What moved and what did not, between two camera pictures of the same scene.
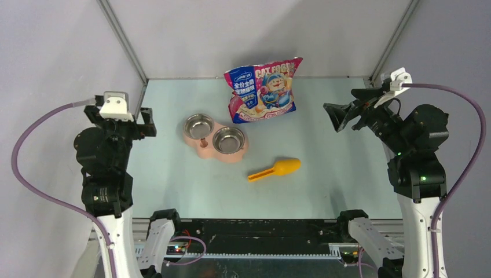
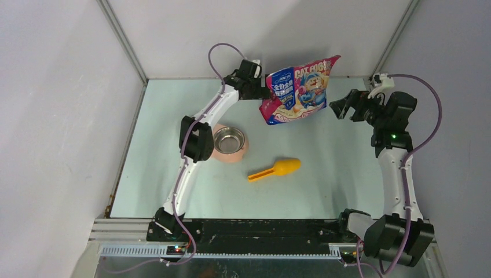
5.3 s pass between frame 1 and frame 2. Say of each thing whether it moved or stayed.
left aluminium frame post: stayed
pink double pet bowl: stayed
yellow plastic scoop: stayed
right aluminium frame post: stayed
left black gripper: moved
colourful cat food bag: moved
